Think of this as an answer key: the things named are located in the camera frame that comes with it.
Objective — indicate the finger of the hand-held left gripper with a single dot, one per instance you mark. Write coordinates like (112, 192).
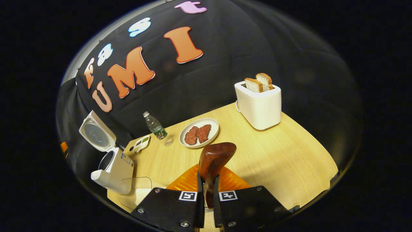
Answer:
(64, 147)

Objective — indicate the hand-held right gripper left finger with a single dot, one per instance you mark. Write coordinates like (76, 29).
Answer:
(167, 207)

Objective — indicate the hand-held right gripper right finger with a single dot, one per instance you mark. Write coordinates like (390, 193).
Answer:
(249, 207)

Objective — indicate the white rice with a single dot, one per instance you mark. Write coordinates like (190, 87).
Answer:
(141, 195)

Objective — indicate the white rice cooker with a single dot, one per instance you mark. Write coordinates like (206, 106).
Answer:
(119, 170)

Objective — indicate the brown wooden spoon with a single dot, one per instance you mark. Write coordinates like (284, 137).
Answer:
(214, 158)

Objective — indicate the clear rice container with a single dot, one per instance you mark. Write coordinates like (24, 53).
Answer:
(141, 183)

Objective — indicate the white divided seasoning dish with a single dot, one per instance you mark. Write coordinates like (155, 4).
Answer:
(141, 144)

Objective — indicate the red meat piece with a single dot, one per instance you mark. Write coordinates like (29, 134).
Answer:
(191, 136)
(203, 133)

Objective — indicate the clear water bottle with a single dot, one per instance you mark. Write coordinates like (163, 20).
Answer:
(157, 128)

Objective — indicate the white plate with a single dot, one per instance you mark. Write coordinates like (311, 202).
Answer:
(214, 124)

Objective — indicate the white toaster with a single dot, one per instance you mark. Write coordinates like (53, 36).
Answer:
(260, 109)

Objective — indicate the bread slice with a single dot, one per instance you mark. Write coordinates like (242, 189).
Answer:
(266, 80)
(254, 85)

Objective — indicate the black backdrop cloth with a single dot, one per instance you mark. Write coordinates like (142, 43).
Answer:
(241, 48)

